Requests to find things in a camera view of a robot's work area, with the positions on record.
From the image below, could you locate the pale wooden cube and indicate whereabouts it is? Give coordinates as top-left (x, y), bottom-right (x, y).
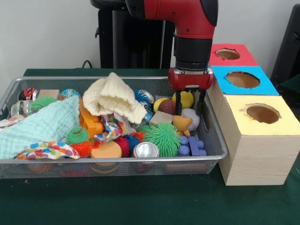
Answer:
top-left (149, 110), bottom-right (175, 126)

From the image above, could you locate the large green spiky ball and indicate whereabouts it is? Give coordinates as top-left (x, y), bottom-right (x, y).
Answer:
top-left (142, 121), bottom-right (183, 157)

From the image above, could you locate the silver can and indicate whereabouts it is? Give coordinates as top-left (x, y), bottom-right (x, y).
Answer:
top-left (133, 142), bottom-right (160, 158)

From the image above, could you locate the colourful dotted cloth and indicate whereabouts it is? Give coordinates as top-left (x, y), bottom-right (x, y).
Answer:
top-left (15, 140), bottom-right (81, 160)

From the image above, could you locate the metal mesh bin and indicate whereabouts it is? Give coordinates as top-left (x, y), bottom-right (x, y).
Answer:
top-left (0, 76), bottom-right (229, 180)

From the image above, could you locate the dark green table cloth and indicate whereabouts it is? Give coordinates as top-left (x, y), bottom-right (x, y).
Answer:
top-left (277, 75), bottom-right (300, 99)
top-left (0, 67), bottom-right (300, 225)

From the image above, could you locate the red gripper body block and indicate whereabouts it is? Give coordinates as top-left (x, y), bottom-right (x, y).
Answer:
top-left (168, 67), bottom-right (214, 92)

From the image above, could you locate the wooden box with three holes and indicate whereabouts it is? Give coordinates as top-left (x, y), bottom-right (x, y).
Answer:
top-left (205, 43), bottom-right (300, 186)

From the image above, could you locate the purple building block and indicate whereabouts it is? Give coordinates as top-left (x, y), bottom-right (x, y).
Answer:
top-left (177, 135), bottom-right (208, 157)

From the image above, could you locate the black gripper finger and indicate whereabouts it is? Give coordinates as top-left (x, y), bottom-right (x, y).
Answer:
top-left (175, 90), bottom-right (183, 116)
top-left (195, 90), bottom-right (207, 116)

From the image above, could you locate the yellow ball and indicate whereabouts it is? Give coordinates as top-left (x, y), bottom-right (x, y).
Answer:
top-left (172, 90), bottom-right (195, 111)

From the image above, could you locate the brown toy football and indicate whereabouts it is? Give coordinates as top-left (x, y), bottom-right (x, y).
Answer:
top-left (158, 99), bottom-right (177, 116)

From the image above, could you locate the white toy baseball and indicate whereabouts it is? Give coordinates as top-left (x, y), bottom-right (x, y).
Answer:
top-left (181, 108), bottom-right (201, 132)

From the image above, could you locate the orange bear toy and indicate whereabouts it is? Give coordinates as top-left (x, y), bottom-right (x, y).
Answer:
top-left (172, 114), bottom-right (193, 137)

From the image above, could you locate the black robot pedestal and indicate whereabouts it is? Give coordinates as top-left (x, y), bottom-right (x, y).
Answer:
top-left (90, 0), bottom-right (178, 69)

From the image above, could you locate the cream waffle cloth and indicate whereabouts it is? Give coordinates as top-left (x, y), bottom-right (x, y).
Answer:
top-left (82, 72), bottom-right (148, 124)

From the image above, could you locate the black upright panel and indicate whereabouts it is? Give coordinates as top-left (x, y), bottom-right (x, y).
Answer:
top-left (270, 3), bottom-right (300, 83)

